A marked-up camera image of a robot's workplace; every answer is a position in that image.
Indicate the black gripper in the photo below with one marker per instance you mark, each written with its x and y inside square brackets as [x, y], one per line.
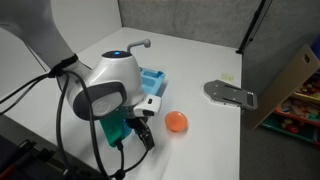
[136, 122]

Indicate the blue toy storage bin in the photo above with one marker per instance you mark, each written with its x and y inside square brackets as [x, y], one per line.
[316, 48]

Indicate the grey metal mounting plate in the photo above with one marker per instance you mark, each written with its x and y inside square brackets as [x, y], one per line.
[216, 91]

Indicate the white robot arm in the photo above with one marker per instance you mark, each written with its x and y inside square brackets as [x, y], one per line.
[106, 80]

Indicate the grey toy faucet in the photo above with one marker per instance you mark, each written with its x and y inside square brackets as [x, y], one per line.
[141, 43]

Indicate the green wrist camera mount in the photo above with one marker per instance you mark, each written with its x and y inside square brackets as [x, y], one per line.
[113, 130]

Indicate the black equipment frame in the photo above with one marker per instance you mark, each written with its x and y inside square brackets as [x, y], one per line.
[20, 160]

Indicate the orange cup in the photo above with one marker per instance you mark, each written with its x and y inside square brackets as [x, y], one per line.
[176, 121]

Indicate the black stand pole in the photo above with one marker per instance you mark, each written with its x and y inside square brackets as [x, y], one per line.
[250, 30]

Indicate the pale yellow sticky note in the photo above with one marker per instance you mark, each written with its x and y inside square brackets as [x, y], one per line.
[227, 77]

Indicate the wooden toy shelf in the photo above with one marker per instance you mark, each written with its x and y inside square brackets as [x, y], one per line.
[283, 86]

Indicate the blue toy sink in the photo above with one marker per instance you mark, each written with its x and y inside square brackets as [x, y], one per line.
[151, 80]

